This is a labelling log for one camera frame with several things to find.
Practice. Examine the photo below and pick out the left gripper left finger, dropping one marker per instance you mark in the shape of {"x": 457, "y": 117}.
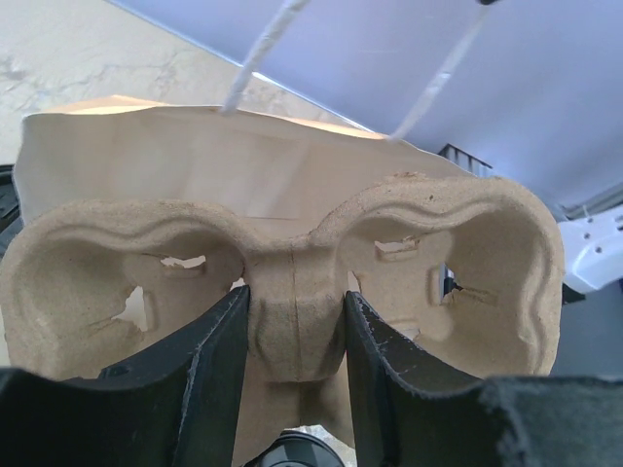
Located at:
{"x": 174, "y": 403}

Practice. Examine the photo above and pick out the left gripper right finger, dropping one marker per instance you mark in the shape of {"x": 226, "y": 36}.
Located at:
{"x": 409, "y": 408}

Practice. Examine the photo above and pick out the black cup lid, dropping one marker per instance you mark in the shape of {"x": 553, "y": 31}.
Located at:
{"x": 297, "y": 449}

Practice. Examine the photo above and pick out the brown cup carrier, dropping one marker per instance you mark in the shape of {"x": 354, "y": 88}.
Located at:
{"x": 470, "y": 268}

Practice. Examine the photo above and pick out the brown paper bag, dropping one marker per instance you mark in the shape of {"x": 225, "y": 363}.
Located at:
{"x": 277, "y": 170}

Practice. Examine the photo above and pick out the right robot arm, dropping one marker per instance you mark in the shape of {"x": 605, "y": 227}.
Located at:
{"x": 593, "y": 250}

